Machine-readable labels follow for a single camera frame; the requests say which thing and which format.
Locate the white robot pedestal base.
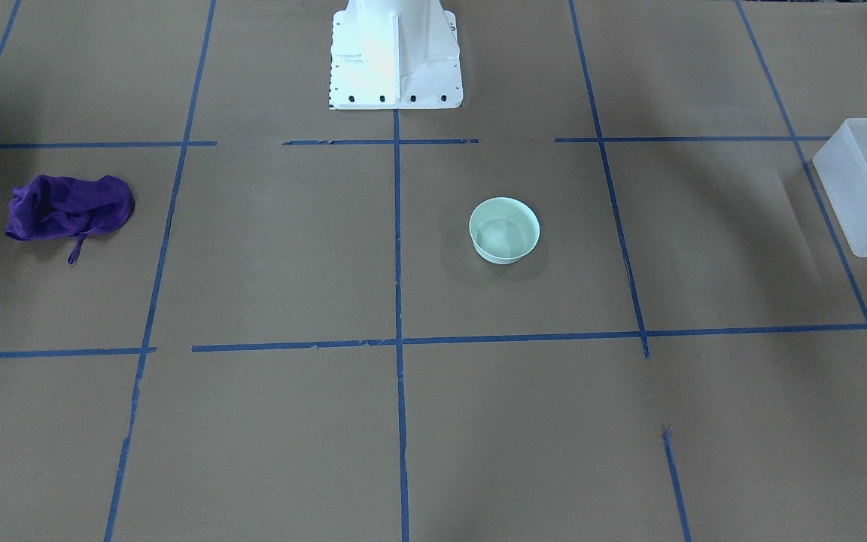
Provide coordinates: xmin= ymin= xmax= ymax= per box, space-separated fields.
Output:
xmin=328 ymin=1 xmax=464 ymax=111

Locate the purple cloth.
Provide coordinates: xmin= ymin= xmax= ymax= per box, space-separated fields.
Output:
xmin=5 ymin=175 xmax=135 ymax=266

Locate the mint green bowl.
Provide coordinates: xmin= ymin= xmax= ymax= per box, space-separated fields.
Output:
xmin=468 ymin=196 xmax=541 ymax=265

